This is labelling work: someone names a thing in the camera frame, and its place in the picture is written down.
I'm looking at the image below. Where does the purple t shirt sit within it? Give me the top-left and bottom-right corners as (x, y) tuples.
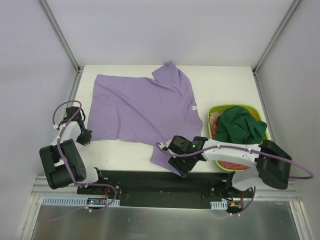
(86, 61), (204, 173)

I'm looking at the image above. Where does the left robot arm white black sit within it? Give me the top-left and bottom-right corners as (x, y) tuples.
(39, 106), (106, 195)

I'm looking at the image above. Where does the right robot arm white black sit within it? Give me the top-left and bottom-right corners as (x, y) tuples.
(160, 135), (292, 198)

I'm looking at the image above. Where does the red pink t shirt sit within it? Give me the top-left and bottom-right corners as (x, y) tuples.
(210, 122), (249, 172)

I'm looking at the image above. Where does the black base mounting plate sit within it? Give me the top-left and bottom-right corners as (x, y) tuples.
(77, 170), (253, 209)

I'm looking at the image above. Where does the light pink t shirt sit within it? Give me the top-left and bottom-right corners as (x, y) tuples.
(208, 111), (221, 127)

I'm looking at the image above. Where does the lime green plastic basket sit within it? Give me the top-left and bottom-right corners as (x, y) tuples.
(207, 103), (273, 173)

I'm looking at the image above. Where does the dark green t shirt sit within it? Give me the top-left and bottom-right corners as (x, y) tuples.
(213, 106), (267, 145)

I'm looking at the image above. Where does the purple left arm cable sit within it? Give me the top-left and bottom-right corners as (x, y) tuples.
(52, 100), (88, 188)

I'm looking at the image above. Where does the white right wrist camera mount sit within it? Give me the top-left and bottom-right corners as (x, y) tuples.
(160, 140), (171, 152)

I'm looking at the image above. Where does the right white slotted cable duct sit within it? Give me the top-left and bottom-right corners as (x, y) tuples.
(210, 200), (228, 211)

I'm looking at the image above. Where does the white slotted cable duct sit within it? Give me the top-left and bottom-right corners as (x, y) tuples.
(42, 196), (120, 208)
(210, 200), (228, 211)

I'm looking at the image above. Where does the left white slotted cable duct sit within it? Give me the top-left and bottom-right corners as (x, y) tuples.
(42, 196), (120, 208)

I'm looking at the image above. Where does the aluminium front rail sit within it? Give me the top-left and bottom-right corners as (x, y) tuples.
(31, 174), (301, 200)

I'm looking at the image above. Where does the left aluminium frame post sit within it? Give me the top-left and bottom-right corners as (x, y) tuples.
(38, 0), (85, 74)

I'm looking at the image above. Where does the aluminium frame post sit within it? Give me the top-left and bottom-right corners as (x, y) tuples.
(251, 0), (303, 75)
(38, 0), (85, 74)

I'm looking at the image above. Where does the right aluminium frame post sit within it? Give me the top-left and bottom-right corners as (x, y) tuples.
(251, 0), (303, 75)

